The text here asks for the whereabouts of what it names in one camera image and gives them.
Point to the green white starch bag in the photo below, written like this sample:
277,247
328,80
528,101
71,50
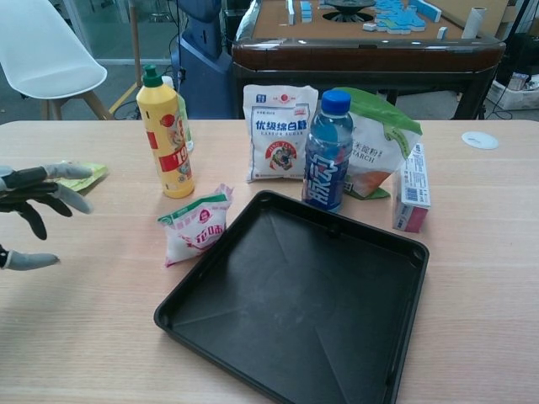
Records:
375,155

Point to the yellow squeeze bottle green cap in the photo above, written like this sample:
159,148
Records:
166,139

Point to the white paper roll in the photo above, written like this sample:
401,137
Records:
475,23

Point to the white blue mahjong tile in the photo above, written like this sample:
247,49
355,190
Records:
370,27
306,11
442,32
289,10

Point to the blue mahjong tile pile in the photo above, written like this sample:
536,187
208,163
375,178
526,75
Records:
400,19

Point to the black square tray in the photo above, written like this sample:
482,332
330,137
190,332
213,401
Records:
295,303

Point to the black mahjong table centre dial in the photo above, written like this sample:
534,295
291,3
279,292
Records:
347,10

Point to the clear plastic water bottle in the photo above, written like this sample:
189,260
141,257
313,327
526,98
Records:
186,122

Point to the blue machine base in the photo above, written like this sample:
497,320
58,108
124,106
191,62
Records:
202,63

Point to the white chair wooden legs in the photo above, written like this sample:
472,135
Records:
46,50

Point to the wooden pole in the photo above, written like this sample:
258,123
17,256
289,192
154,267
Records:
135,42

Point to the brown mahjong table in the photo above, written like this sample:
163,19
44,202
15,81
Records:
362,59

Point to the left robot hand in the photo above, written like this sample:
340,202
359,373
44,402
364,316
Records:
25,179

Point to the white storage box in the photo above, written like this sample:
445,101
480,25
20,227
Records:
518,92

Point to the white round table grommet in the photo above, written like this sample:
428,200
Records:
480,139

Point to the white sugar bag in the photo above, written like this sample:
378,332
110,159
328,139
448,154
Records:
278,134

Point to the blue drink bottle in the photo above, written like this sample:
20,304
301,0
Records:
326,160

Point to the green snack packet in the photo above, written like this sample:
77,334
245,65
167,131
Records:
86,177

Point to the pink white carton box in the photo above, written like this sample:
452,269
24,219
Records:
412,193

